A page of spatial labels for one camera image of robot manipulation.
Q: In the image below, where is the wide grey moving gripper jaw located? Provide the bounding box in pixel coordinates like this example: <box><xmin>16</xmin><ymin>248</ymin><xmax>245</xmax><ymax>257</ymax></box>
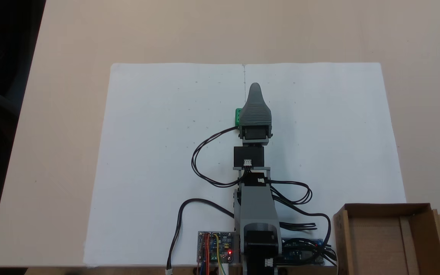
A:
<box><xmin>239</xmin><ymin>82</ymin><xmax>273</xmax><ymax>128</ymax></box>

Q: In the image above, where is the black elbow loop cable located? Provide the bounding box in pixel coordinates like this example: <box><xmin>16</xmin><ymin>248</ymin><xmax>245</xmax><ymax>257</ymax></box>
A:
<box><xmin>267</xmin><ymin>180</ymin><xmax>314</xmax><ymax>206</ymax></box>

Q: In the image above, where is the black wrist loop cable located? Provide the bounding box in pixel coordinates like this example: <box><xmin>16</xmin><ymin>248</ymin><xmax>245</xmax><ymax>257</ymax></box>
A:
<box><xmin>191</xmin><ymin>126</ymin><xmax>249</xmax><ymax>188</ymax></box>

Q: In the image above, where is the black cable with white connector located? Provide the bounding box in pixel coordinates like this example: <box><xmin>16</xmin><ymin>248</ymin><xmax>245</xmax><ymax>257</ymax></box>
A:
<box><xmin>165</xmin><ymin>198</ymin><xmax>237</xmax><ymax>275</ymax></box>

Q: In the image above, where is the brown cardboard box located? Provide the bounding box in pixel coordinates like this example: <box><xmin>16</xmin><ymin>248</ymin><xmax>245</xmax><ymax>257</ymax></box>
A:
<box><xmin>333</xmin><ymin>203</ymin><xmax>440</xmax><ymax>275</ymax></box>

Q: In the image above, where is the red wire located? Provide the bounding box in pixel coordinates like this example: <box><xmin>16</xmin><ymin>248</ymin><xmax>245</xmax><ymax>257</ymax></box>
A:
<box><xmin>203</xmin><ymin>233</ymin><xmax>210</xmax><ymax>275</ymax></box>

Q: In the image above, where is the black shoulder cable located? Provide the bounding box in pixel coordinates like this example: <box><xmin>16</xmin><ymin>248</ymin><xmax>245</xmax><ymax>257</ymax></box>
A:
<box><xmin>273</xmin><ymin>195</ymin><xmax>338</xmax><ymax>266</ymax></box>

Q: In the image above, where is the white paper sheet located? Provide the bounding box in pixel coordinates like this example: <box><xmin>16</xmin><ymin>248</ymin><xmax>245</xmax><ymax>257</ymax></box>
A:
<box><xmin>83</xmin><ymin>62</ymin><xmax>407</xmax><ymax>267</ymax></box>

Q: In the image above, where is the blue circuit board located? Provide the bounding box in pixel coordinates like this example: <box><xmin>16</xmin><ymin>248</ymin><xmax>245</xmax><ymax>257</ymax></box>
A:
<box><xmin>281</xmin><ymin>238</ymin><xmax>325</xmax><ymax>266</ymax></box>

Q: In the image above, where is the small circuit board with wires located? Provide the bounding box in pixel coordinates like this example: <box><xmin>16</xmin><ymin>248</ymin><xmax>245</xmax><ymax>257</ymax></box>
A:
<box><xmin>197</xmin><ymin>231</ymin><xmax>240</xmax><ymax>265</ymax></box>

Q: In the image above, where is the yellow wire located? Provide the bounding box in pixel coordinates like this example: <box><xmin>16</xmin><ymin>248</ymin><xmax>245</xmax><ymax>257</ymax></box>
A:
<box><xmin>213</xmin><ymin>233</ymin><xmax>228</xmax><ymax>275</ymax></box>

